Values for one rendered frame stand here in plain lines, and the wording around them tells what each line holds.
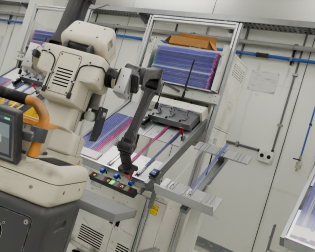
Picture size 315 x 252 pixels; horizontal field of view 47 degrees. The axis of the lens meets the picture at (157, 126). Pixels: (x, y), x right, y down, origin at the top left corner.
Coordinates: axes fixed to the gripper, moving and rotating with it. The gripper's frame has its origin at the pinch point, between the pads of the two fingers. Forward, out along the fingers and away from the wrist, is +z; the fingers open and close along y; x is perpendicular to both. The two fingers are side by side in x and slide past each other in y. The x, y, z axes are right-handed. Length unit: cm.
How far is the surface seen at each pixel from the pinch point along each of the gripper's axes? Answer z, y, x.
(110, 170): 1.8, 16.6, -1.4
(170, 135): 1.9, 3.8, -47.3
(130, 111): 3, 48, -60
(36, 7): -45, 205, -116
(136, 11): -1, 185, -243
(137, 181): 1.6, -4.1, -1.5
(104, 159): 1.8, 27.0, -7.5
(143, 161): 1.6, 3.3, -17.2
